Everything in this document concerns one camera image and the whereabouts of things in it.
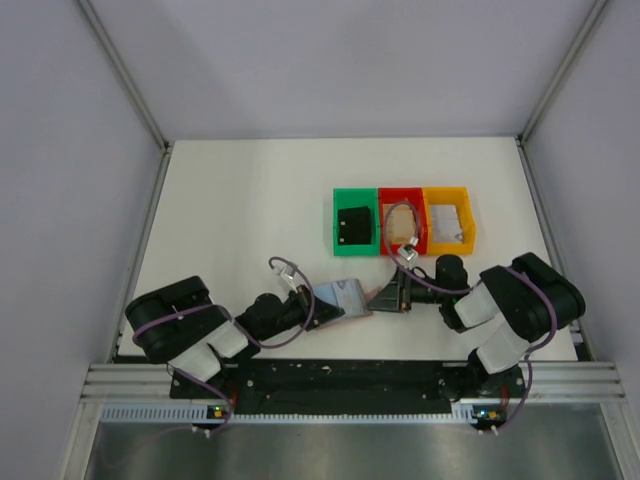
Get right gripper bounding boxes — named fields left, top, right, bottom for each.
left=366, top=265, right=449, bottom=312

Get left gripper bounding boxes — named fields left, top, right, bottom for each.
left=258, top=283, right=344, bottom=341

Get silver credit card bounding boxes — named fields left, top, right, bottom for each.
left=314, top=279, right=374, bottom=319

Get brown leather card holder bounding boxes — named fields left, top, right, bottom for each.
left=314, top=278, right=380, bottom=329

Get red plastic bin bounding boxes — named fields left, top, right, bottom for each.
left=378, top=187, right=429, bottom=255

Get green plastic bin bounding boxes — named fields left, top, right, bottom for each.
left=332, top=188, right=380, bottom=256

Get yellow plastic bin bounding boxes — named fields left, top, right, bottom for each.
left=423, top=187, right=476, bottom=256

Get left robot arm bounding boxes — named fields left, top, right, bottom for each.
left=125, top=276, right=345, bottom=397

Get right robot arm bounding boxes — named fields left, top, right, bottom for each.
left=367, top=252, right=586, bottom=396

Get gold cards stack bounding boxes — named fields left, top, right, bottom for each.
left=383, top=204, right=416, bottom=246

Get black cards stack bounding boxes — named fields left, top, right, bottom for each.
left=338, top=206, right=373, bottom=246

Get silver cards stack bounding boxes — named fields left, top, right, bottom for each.
left=430, top=204, right=464, bottom=244

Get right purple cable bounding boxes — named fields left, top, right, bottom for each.
left=382, top=202, right=559, bottom=436

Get purple cable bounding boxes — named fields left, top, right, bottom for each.
left=132, top=256, right=317, bottom=436
left=382, top=202, right=559, bottom=436

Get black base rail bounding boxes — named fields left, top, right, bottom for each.
left=169, top=355, right=501, bottom=416

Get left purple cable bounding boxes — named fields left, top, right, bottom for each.
left=132, top=256, right=317, bottom=436

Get grey cable duct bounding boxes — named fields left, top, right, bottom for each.
left=101, top=404, right=477, bottom=425

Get aluminium frame profile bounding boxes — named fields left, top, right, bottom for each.
left=74, top=0, right=174, bottom=151

